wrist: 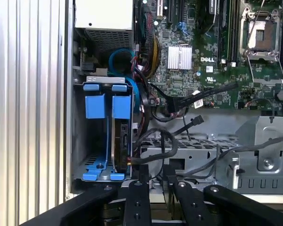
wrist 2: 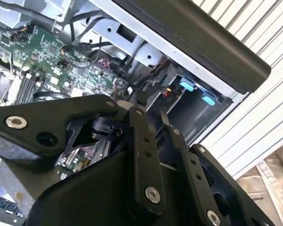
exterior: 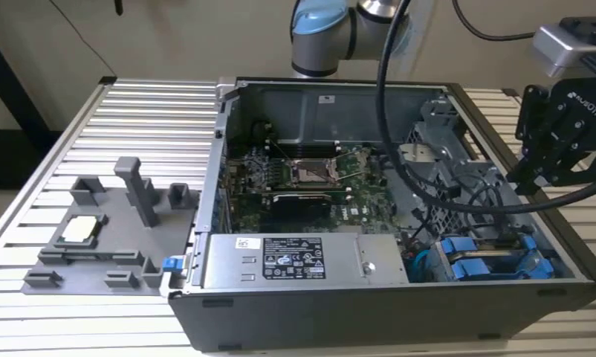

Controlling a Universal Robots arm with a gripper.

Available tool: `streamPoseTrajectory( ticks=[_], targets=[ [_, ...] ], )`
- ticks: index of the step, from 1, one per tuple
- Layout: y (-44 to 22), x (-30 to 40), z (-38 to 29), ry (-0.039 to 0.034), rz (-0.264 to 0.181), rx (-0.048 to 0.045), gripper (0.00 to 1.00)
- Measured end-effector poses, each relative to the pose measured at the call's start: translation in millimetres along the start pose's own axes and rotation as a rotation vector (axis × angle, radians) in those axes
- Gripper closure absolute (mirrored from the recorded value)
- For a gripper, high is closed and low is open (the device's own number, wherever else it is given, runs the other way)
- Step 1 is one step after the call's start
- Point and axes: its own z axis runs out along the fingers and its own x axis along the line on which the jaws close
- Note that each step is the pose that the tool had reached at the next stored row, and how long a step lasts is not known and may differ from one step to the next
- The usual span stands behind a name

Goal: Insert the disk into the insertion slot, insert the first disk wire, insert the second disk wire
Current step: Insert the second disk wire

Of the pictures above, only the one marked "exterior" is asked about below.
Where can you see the silver CPU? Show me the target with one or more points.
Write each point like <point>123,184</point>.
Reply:
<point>80,227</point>

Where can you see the silver power supply unit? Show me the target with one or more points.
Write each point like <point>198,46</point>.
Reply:
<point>228,260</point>

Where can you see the blue disk bay bracket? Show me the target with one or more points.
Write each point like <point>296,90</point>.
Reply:
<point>470,269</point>

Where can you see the grey metal disk bay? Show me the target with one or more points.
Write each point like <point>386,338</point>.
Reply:
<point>557,260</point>

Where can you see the small black antenna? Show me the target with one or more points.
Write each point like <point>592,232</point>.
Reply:
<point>119,7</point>

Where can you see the CPU socket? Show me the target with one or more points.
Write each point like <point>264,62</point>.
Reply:
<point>307,176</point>

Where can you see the dark grey PC case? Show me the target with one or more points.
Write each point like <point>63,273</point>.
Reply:
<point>327,320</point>

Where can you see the black desk frame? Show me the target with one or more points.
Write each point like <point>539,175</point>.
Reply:
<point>10,93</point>

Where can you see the grey parts rack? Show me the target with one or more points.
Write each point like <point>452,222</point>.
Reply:
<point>124,238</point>

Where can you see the green motherboard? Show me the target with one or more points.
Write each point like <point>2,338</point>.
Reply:
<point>367,213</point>

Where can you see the blue case latch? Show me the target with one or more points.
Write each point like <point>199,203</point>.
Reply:
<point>172,263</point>

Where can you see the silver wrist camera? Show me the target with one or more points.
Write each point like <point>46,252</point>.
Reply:
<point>555,46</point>

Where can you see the black graphics card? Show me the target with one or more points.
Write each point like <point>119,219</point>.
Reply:
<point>298,210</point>

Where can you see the grey metal drive cage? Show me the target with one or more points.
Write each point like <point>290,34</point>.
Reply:
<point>439,126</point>

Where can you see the black RAM slot bank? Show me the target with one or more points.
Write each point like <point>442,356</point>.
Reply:
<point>307,147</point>

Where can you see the hard disk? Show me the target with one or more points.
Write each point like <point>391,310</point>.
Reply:
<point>459,247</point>

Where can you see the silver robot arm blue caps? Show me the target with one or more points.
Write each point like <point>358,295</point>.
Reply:
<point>318,41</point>

